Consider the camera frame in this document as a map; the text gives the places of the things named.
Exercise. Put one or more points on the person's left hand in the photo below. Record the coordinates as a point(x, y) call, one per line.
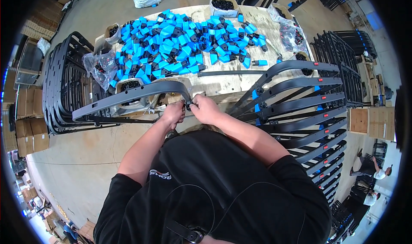
point(172, 113)

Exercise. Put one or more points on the person's right hand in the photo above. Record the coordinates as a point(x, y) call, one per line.
point(206, 110)

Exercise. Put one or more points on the person's right fingers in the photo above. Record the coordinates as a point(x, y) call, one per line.
point(195, 104)

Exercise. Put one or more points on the person's left fingers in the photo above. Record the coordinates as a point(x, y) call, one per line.
point(182, 108)

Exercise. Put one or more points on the small black plastic fitting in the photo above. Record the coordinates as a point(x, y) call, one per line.
point(188, 107)

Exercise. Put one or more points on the black curved chair frame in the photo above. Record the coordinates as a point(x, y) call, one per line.
point(128, 96)

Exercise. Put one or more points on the black metal bar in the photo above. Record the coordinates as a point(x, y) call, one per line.
point(230, 73)

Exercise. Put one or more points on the open bag of black fittings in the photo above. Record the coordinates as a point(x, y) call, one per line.
point(130, 91)

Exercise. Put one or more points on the pile of blue black clips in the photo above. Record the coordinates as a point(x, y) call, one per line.
point(180, 41)

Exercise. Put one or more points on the single blue black clip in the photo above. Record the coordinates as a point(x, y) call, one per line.
point(260, 63)

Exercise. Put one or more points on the person's body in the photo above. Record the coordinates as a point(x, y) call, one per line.
point(219, 192)

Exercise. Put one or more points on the clear crumpled plastic bag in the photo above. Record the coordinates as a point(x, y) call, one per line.
point(98, 67)

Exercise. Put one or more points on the white bag of black screws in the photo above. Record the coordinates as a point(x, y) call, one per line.
point(223, 6)

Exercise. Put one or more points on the small bag of black screws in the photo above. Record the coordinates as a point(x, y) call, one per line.
point(112, 32)

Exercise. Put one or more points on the row of frames with red tabs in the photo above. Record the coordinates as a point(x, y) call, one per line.
point(305, 121)

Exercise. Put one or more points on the bag of black caps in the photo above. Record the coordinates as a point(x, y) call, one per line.
point(304, 64)

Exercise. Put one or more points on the clear bag of red-black parts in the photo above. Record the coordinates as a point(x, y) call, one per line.
point(291, 36)

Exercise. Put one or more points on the stack of black chair frames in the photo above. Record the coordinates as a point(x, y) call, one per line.
point(64, 83)

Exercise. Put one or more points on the clear bag of black screws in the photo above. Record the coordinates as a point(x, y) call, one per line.
point(279, 12)

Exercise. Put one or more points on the distant stack of black frames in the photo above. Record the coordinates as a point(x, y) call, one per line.
point(341, 64)

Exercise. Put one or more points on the stack of cardboard boxes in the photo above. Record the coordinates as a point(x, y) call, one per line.
point(30, 121)

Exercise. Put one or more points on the heap of brown cartons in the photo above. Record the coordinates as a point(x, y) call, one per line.
point(43, 20)

